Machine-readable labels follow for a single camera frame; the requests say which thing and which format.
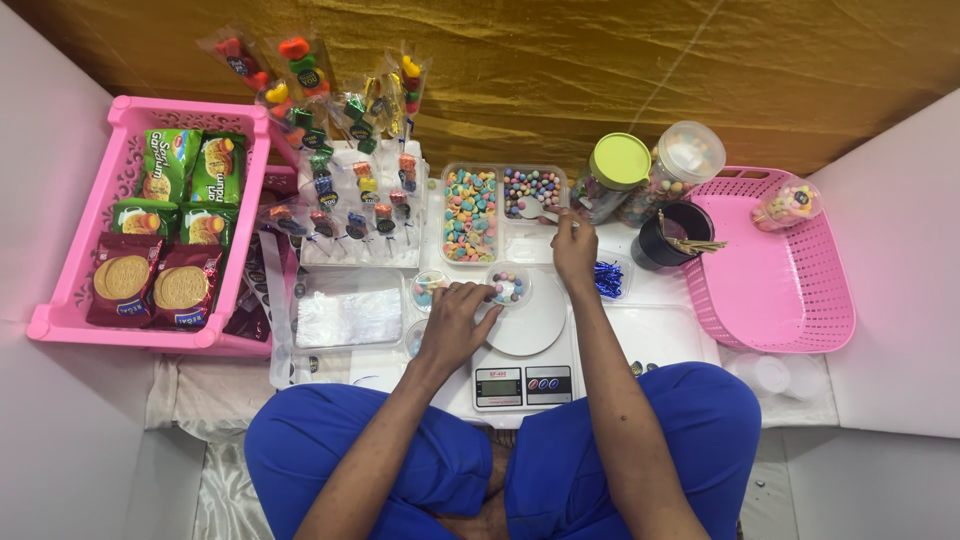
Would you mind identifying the person's left hand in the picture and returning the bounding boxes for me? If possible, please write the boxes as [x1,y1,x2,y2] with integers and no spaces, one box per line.
[416,281,506,377]

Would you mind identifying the white foam stand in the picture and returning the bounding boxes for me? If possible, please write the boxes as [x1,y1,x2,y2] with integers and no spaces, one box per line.
[298,141,427,270]

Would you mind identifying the pink plastic mesh basket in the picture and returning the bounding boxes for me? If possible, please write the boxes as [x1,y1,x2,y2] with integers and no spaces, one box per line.
[681,166,857,354]

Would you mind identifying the person's blue trousers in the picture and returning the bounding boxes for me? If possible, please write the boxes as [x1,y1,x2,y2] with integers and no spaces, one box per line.
[243,361,763,540]

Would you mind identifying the heap of pastel heart candies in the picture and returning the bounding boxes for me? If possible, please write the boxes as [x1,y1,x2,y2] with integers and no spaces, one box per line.
[444,169,501,264]

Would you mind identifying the red biscuit packet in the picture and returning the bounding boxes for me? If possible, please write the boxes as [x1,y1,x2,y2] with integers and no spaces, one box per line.
[85,231,165,329]
[146,243,225,332]

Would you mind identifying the bunch of blue twist ties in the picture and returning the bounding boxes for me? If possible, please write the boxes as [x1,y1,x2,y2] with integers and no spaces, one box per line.
[594,261,625,300]

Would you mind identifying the bunch of wooden sticks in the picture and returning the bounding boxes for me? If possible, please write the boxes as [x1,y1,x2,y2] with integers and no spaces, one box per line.
[657,210,729,257]

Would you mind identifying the small clear round candy cup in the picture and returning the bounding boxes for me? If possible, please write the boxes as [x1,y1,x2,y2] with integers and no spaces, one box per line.
[409,270,453,312]
[483,261,534,309]
[403,318,430,360]

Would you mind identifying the heap of colourful ball candies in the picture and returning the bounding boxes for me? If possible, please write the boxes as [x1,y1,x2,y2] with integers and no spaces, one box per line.
[504,168,563,220]

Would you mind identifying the black plastic cup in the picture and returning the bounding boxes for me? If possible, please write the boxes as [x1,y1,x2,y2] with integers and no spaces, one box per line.
[630,200,716,272]

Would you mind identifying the small clear rectangular tub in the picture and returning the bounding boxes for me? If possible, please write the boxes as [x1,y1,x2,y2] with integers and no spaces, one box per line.
[591,250,636,303]

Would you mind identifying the white plastic spoon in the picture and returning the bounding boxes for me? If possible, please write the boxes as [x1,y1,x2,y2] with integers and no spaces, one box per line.
[517,196,581,228]

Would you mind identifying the clear jar with white lid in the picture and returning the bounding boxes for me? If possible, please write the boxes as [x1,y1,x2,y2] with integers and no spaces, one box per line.
[616,120,727,228]

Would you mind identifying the clear compartment tray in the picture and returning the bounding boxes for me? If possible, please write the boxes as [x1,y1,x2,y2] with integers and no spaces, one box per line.
[440,162,571,268]

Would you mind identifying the clear tray of plastic bags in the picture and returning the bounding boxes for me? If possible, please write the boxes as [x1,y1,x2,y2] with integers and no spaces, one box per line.
[288,267,408,355]

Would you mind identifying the white digital kitchen scale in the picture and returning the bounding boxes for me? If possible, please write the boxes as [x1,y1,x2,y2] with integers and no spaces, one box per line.
[471,266,577,412]

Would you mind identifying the strip of round black stickers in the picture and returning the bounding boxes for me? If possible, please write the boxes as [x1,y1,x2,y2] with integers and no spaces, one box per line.
[241,228,301,385]

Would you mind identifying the dark red packet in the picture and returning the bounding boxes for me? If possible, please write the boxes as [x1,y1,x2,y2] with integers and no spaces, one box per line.
[222,288,273,343]

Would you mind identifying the clear jar with green lid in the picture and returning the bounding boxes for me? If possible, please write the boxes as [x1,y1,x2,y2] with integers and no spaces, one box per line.
[570,132,652,226]

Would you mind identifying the person's right hand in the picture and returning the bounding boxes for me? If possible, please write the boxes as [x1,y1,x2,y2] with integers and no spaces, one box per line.
[551,207,602,291]

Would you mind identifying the lidded clear cup of candies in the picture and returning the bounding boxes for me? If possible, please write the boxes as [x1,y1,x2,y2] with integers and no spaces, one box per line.
[750,178,825,233]

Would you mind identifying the stack of empty clear cups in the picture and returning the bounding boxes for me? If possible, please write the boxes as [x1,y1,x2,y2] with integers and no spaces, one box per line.
[723,352,793,399]
[780,354,831,401]

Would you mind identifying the group of wrapped candy skewers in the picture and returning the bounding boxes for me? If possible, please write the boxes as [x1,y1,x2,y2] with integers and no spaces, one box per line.
[196,26,433,261]

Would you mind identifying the golden fabric backdrop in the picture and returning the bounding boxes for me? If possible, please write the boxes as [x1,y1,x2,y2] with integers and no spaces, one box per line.
[3,0,960,183]

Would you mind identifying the green biscuit packet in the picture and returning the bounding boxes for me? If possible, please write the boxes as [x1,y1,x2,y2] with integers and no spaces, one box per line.
[189,132,248,208]
[137,129,204,204]
[178,202,240,251]
[111,197,180,241]

